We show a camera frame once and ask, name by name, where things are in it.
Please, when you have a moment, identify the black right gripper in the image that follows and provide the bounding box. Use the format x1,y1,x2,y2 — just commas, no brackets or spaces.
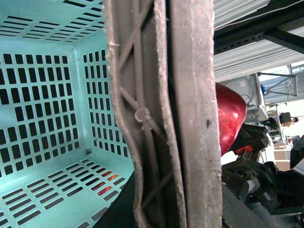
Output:
221,124,304,215

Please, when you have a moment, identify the shiny red apple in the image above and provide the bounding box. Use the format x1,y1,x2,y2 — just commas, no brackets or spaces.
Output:
216,83,247,155

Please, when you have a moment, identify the light blue plastic basket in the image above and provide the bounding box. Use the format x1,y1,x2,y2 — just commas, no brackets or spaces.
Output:
0,0,223,228

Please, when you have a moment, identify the white appliance upper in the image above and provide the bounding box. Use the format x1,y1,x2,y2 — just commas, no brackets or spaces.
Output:
220,73,268,124

